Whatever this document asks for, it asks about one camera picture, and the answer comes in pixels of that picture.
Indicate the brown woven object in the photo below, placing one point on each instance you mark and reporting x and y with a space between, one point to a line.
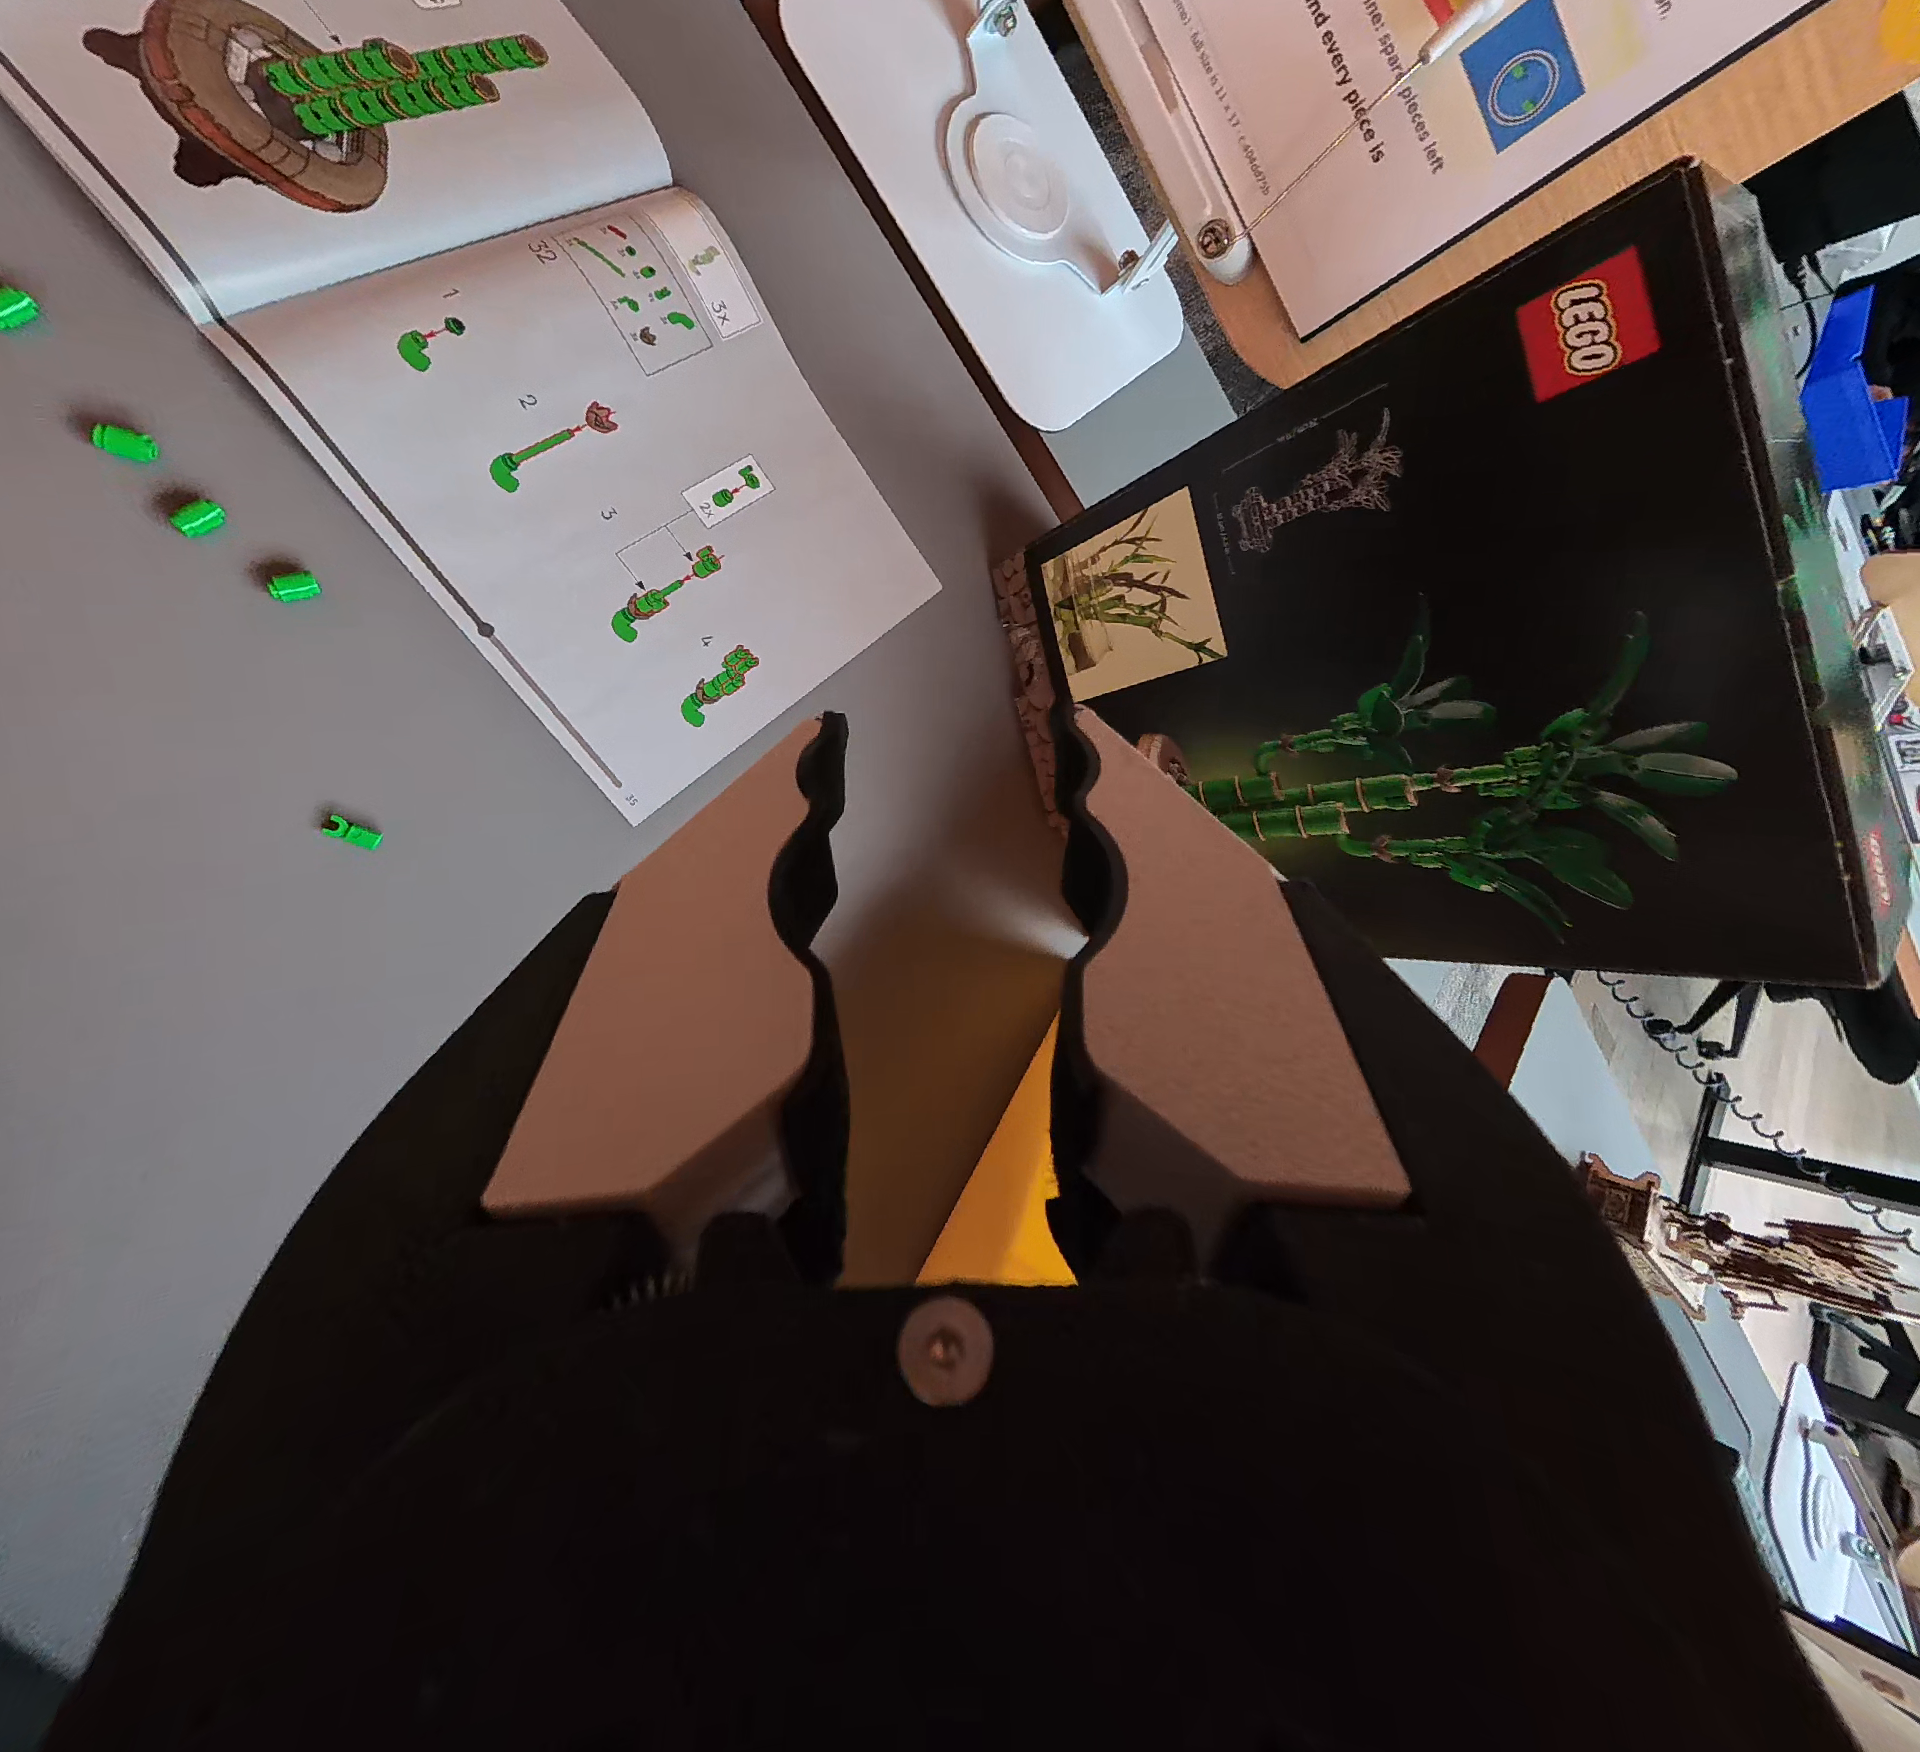
1665 1242

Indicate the white stand base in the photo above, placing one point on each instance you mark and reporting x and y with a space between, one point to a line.
900 28
1823 1513

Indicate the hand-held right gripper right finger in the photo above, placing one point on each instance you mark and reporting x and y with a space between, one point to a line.
1243 1035

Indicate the small green clip brick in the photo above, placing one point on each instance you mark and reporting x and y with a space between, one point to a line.
351 833

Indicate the black building set box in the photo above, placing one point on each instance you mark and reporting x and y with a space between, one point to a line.
1500 554

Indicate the yellow plastic bin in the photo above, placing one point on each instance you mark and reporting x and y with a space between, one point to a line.
1004 1214

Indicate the small green round brick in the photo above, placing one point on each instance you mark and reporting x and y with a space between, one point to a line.
197 519
294 585
15 309
122 442

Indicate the yellow smiley sticker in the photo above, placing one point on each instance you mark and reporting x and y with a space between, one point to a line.
1904 12

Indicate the blue plastic bin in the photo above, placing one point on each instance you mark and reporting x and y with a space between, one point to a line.
1851 403

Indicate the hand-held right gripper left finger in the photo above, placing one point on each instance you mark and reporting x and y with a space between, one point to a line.
661 1035

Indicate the open building instruction booklet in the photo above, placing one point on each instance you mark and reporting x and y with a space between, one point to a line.
449 210

